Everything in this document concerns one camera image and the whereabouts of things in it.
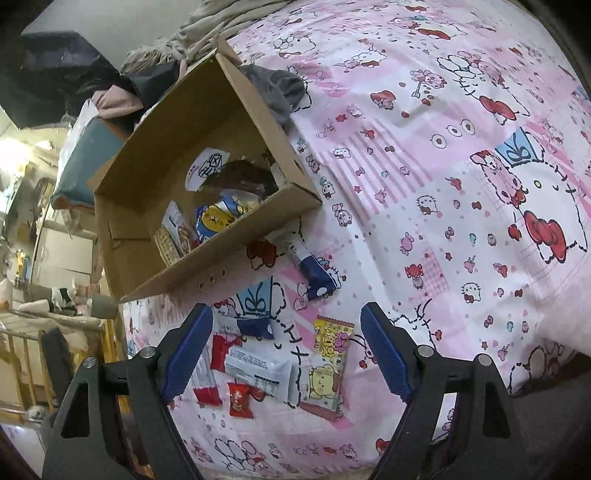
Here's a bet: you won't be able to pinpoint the blue and white stick packet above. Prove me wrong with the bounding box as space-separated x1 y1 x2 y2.
268 231 337 302
217 316 278 340

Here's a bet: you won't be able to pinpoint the white packet with round print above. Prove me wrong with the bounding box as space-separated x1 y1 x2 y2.
185 148 232 192

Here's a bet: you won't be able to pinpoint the dark hanging clothes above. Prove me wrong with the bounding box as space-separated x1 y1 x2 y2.
18 30 134 126

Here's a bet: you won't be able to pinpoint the grey printed quilt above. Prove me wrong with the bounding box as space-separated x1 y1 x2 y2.
122 0 296 75

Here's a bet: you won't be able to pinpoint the grey bin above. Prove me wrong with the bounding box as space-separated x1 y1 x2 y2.
88 295 119 319

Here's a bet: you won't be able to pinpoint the pink cartoon printed bed sheet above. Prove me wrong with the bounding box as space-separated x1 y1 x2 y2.
122 0 591 480

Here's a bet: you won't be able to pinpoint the white barcode snack packet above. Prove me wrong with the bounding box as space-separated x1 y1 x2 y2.
224 346 302 407

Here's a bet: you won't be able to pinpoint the yellow cartoon snack packet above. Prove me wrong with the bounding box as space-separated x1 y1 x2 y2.
300 315 355 414

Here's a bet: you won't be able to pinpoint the clear printed snack packet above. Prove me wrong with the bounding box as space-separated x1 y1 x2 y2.
161 200 200 254

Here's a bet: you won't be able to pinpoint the dark garment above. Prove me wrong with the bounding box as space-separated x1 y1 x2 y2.
129 62 185 108

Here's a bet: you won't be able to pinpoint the pink garment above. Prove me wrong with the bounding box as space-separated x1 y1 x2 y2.
90 85 146 121

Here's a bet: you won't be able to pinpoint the dark brown snack packet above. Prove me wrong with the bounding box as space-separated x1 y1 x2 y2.
203 159 280 199

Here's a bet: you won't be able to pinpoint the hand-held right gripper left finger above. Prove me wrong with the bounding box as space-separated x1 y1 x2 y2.
44 304 214 480

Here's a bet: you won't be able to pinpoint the white floor cabinet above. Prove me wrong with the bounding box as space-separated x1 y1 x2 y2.
32 217 100 287

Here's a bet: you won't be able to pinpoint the cardboard box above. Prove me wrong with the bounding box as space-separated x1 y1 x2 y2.
88 37 324 303

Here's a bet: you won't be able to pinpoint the beige patterned bar packet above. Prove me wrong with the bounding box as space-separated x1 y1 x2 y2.
154 227 182 267

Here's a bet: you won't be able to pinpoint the small red candy packet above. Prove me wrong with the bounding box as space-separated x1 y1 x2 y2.
227 382 256 419
193 385 223 407

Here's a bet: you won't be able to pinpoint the teal bed cushion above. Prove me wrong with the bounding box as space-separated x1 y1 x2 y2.
50 113 130 209

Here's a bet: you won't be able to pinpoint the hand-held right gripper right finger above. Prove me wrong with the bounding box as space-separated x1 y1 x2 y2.
360 302 527 480

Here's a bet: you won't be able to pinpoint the grey sock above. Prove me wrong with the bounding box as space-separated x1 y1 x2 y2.
240 65 308 133

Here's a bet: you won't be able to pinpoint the red and white snack packet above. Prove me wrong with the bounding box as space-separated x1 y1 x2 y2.
210 333 243 374

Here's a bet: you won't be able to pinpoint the blue snack bag yellow cartoon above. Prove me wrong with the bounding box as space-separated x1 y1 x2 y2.
195 195 252 241

